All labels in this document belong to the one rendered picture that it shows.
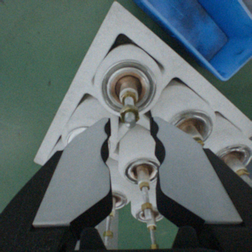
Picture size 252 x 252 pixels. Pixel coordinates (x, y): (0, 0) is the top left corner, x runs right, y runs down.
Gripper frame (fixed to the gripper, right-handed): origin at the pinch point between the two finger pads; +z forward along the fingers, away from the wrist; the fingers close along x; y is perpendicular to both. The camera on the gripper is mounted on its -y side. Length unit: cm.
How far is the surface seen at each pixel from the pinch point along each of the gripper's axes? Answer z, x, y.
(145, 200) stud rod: 3.2, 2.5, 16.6
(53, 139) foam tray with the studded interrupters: 16.5, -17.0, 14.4
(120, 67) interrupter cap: 9.2, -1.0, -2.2
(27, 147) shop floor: 35, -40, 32
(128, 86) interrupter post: 7.3, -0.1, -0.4
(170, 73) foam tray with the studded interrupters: 16.6, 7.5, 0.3
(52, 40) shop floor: 34.5, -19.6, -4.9
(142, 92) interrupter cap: 9.2, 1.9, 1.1
